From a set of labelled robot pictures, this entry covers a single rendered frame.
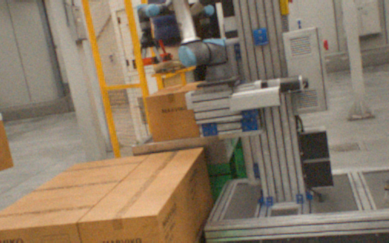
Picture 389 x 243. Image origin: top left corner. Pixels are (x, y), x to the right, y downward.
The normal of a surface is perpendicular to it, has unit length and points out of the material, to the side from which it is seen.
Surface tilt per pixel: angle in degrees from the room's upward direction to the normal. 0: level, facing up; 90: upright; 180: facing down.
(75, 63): 91
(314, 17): 90
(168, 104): 90
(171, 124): 90
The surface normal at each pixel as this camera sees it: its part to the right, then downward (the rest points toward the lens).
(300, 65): -0.23, 0.21
